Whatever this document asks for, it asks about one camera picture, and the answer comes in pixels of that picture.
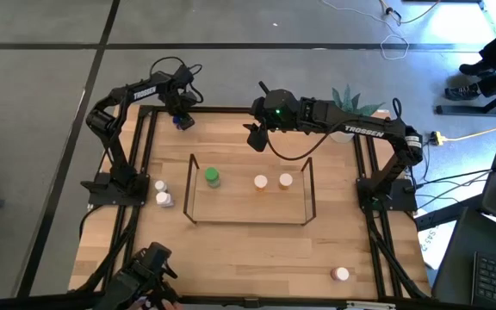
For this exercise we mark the snake plant in white pot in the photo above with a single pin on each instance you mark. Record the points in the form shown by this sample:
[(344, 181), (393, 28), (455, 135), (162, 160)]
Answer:
[(349, 101)]

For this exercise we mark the white paper sheet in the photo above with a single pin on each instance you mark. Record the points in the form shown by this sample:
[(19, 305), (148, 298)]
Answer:
[(437, 245)]

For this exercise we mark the pink Pepto bottle white cap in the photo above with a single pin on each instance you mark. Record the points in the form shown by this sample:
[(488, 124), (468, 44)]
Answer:
[(340, 274)]

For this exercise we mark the green caffeine bottle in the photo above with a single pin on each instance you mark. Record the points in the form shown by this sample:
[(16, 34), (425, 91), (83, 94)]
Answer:
[(212, 175)]

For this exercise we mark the orange pill bottle white cap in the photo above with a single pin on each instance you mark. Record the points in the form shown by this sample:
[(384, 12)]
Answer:
[(261, 181), (286, 179)]

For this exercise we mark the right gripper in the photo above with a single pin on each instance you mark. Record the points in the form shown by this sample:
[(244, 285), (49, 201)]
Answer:
[(280, 109)]

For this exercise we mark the black camera on tripod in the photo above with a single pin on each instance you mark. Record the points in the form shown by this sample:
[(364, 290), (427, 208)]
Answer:
[(144, 269)]

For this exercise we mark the blue Tums bottle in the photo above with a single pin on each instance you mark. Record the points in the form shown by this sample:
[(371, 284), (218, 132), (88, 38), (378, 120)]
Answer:
[(181, 122)]

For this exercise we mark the white Excedrin bottle red label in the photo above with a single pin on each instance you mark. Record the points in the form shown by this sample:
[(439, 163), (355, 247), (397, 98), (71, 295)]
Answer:
[(160, 185)]

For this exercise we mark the wooden shelf black metal frame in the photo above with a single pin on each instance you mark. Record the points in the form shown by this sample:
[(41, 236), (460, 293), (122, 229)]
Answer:
[(248, 206)]

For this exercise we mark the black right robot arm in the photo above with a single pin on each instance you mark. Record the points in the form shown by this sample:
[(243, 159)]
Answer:
[(360, 129)]

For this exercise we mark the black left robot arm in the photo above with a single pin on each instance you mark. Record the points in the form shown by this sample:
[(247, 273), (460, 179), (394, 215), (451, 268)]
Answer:
[(144, 92)]

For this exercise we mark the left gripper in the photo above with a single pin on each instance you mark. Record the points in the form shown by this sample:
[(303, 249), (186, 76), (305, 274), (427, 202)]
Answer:
[(181, 101)]

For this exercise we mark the black aluminium rail frame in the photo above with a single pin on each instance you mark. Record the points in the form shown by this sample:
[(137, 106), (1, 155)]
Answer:
[(213, 109)]

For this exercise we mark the person's hand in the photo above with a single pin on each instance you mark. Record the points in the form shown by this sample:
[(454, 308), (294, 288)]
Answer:
[(171, 305), (135, 306)]

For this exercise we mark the black desk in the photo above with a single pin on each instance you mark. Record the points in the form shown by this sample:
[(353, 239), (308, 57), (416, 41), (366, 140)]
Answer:
[(459, 258)]

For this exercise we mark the white melatonin bottle blue label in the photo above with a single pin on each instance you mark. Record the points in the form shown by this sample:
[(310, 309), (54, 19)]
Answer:
[(163, 198)]

